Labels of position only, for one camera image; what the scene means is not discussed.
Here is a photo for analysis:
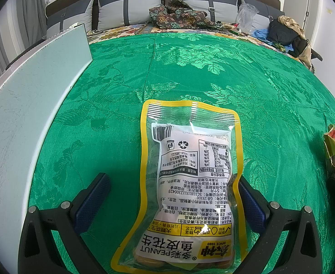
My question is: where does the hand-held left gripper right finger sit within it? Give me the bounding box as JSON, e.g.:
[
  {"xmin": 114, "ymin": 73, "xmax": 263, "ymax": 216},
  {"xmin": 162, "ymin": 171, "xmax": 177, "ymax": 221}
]
[{"xmin": 233, "ymin": 175, "xmax": 323, "ymax": 274}]

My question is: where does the green patterned blanket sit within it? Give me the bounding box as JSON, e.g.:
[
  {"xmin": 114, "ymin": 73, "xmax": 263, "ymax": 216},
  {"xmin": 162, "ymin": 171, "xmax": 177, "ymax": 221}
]
[{"xmin": 28, "ymin": 31, "xmax": 335, "ymax": 274}]

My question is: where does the grey curtain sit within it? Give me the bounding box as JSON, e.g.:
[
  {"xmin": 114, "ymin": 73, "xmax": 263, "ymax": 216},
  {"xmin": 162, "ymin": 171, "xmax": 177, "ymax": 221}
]
[{"xmin": 2, "ymin": 0, "xmax": 45, "ymax": 49}]

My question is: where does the dark floral cloth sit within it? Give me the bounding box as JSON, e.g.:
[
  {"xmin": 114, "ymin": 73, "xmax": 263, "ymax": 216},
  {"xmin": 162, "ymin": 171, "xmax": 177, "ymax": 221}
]
[{"xmin": 149, "ymin": 0, "xmax": 231, "ymax": 33}]

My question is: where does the dark chair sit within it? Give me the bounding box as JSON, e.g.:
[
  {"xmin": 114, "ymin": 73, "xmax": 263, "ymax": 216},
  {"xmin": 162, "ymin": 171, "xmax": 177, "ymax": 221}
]
[{"xmin": 308, "ymin": 47, "xmax": 323, "ymax": 73}]

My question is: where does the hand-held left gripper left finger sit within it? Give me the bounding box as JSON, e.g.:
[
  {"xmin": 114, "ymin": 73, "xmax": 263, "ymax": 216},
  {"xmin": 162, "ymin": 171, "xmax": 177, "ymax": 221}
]
[{"xmin": 19, "ymin": 172, "xmax": 112, "ymax": 274}]

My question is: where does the pile of clothes on chair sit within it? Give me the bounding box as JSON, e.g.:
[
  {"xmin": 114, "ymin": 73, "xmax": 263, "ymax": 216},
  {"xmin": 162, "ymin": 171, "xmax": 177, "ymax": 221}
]
[{"xmin": 278, "ymin": 15, "xmax": 313, "ymax": 69}]

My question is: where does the white storage box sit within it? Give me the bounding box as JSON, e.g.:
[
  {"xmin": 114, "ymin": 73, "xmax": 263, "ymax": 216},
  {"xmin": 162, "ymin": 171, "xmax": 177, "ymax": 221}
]
[{"xmin": 0, "ymin": 24, "xmax": 94, "ymax": 252}]

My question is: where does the clear plastic bag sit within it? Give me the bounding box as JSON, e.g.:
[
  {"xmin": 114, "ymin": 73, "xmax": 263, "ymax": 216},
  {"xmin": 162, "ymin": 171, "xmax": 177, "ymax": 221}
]
[{"xmin": 236, "ymin": 3, "xmax": 259, "ymax": 36}]

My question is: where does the blue cloth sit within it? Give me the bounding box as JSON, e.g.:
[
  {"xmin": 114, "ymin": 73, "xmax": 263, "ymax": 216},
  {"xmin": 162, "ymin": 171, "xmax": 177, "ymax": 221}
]
[{"xmin": 251, "ymin": 28, "xmax": 295, "ymax": 52}]

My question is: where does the yellow-bordered clear peanut packet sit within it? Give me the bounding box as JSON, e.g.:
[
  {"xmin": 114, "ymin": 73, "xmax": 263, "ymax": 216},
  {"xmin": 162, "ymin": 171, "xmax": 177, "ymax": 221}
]
[{"xmin": 110, "ymin": 99, "xmax": 243, "ymax": 274}]

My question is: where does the small colourful wrapper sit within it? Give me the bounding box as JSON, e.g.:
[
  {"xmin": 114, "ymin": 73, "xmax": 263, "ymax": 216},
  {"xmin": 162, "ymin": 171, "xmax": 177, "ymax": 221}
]
[{"xmin": 230, "ymin": 23, "xmax": 252, "ymax": 36}]

